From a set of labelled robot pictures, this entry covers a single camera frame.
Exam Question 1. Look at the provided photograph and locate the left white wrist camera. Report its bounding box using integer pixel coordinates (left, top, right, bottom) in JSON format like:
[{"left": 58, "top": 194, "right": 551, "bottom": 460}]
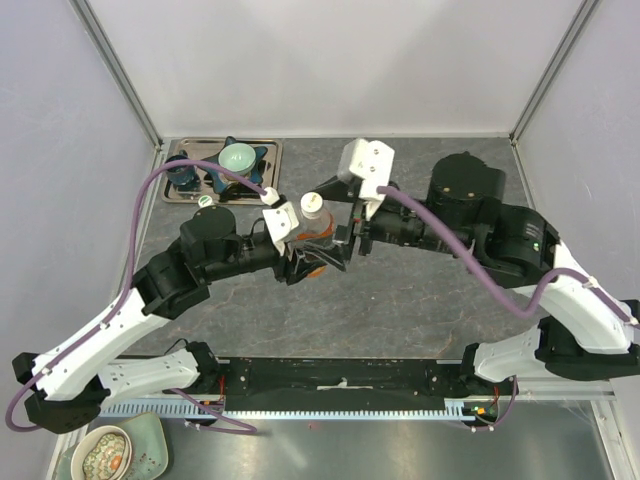
[{"left": 260, "top": 187, "right": 300, "bottom": 256}]

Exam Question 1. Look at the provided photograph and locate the orange drink bottle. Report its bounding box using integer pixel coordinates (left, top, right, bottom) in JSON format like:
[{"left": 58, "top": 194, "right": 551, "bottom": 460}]
[{"left": 295, "top": 202, "right": 334, "bottom": 278}]

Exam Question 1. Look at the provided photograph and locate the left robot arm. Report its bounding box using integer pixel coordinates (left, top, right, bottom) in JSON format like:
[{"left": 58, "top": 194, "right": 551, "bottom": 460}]
[{"left": 5, "top": 206, "right": 349, "bottom": 434}]

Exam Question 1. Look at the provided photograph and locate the patterned ceramic bowl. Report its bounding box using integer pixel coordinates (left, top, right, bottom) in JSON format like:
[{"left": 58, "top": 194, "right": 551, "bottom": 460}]
[{"left": 70, "top": 425, "right": 133, "bottom": 480}]

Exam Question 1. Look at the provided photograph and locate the blue star-shaped dish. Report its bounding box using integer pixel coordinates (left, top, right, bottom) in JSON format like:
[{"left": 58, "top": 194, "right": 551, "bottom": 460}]
[{"left": 204, "top": 136, "right": 268, "bottom": 195}]

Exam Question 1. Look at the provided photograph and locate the steel tray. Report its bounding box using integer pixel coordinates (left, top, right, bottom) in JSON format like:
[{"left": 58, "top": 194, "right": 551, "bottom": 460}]
[{"left": 161, "top": 136, "right": 283, "bottom": 205}]

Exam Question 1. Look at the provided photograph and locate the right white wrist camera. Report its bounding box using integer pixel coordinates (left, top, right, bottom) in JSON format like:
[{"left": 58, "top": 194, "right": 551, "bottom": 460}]
[{"left": 337, "top": 138, "right": 395, "bottom": 221}]

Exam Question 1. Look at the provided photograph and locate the green square plate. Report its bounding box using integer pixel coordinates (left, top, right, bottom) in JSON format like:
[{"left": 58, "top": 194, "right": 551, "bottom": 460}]
[{"left": 52, "top": 411, "right": 174, "bottom": 480}]

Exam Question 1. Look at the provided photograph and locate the aluminium frame post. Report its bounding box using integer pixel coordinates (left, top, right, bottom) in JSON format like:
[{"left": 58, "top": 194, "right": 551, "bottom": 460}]
[
  {"left": 509, "top": 0, "right": 600, "bottom": 147},
  {"left": 69, "top": 0, "right": 163, "bottom": 151}
]

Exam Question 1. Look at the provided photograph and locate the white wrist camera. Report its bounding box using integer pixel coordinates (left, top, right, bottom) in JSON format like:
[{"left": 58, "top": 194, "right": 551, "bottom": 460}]
[
  {"left": 337, "top": 138, "right": 395, "bottom": 221},
  {"left": 260, "top": 187, "right": 300, "bottom": 256}
]

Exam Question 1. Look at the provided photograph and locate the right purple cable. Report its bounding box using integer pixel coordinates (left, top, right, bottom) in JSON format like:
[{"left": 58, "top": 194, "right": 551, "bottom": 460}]
[{"left": 374, "top": 185, "right": 640, "bottom": 434}]

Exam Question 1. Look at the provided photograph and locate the right aluminium frame post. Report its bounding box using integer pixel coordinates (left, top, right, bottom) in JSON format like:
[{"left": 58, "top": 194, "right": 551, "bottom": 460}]
[{"left": 509, "top": 0, "right": 600, "bottom": 147}]

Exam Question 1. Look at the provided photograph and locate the slotted cable duct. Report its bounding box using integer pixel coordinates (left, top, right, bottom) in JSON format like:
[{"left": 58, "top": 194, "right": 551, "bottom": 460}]
[{"left": 99, "top": 395, "right": 516, "bottom": 420}]

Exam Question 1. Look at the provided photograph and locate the dark blue cup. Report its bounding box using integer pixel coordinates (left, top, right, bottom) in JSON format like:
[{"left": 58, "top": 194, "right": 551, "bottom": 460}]
[{"left": 166, "top": 165, "right": 200, "bottom": 191}]

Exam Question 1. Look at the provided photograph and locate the clear green-label water bottle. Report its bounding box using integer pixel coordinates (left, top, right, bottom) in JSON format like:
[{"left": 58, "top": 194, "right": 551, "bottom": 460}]
[{"left": 197, "top": 195, "right": 215, "bottom": 208}]

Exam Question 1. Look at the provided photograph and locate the left aluminium frame post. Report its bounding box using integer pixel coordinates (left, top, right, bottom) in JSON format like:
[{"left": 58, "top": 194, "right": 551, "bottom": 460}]
[{"left": 69, "top": 0, "right": 163, "bottom": 151}]

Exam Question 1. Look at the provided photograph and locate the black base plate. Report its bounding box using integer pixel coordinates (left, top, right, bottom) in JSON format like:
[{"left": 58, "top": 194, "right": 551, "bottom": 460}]
[{"left": 199, "top": 355, "right": 501, "bottom": 412}]

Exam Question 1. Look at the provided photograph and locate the pale green bowl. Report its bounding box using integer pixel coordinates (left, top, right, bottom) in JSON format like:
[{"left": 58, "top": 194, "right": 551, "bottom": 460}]
[{"left": 218, "top": 143, "right": 257, "bottom": 175}]

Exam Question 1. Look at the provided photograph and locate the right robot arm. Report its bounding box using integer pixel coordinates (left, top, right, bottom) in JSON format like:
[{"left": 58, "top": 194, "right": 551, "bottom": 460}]
[{"left": 317, "top": 152, "right": 639, "bottom": 394}]

